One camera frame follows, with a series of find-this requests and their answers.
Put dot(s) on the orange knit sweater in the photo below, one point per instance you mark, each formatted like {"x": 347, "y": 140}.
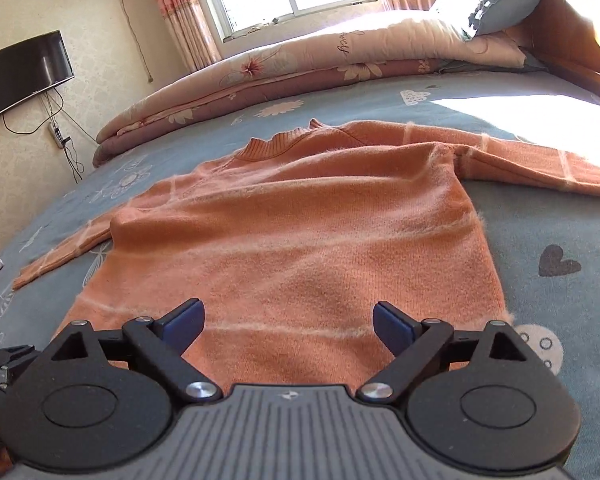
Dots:
{"x": 305, "y": 240}

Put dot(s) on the black wall television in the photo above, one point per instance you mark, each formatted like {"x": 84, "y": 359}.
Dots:
{"x": 25, "y": 72}

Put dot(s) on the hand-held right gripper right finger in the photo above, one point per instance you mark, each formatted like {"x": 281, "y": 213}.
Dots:
{"x": 395, "y": 325}

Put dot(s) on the white wall power strip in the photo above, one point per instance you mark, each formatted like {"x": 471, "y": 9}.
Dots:
{"x": 57, "y": 135}

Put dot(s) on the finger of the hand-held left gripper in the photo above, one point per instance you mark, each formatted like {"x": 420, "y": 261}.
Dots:
{"x": 0, "y": 360}

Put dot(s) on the pink floral quilt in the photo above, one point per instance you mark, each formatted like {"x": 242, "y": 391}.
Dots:
{"x": 305, "y": 55}

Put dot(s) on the wooden headboard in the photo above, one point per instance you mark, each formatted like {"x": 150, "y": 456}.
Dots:
{"x": 580, "y": 35}

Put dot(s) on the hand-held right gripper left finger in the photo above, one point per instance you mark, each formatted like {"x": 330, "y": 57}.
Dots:
{"x": 185, "y": 322}

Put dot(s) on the grey-blue pillow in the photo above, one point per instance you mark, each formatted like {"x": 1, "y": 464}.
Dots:
{"x": 500, "y": 0}

